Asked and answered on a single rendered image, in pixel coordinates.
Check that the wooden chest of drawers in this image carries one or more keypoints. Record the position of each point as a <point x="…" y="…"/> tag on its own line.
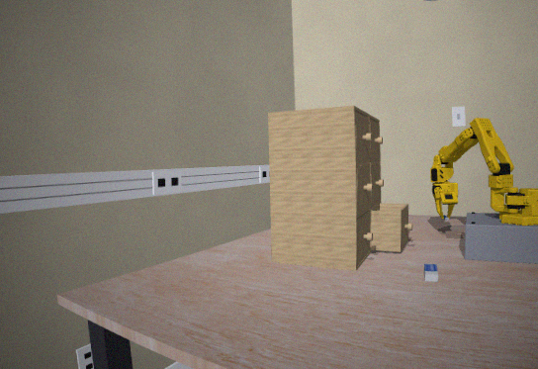
<point x="313" y="187"/>

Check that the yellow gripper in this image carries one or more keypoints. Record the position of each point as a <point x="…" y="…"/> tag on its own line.
<point x="448" y="195"/>

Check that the white and blue eraser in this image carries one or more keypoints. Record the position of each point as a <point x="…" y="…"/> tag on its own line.
<point x="431" y="273"/>

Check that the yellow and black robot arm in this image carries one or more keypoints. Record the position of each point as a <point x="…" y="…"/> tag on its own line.
<point x="500" y="182"/>

